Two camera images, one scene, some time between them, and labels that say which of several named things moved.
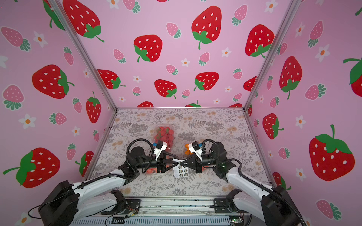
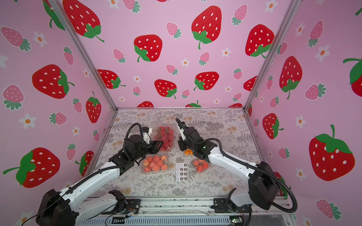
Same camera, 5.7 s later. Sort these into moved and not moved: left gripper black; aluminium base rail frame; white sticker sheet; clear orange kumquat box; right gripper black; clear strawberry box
Moved: white sticker sheet; left gripper black; right gripper black
Not moved: aluminium base rail frame; clear orange kumquat box; clear strawberry box
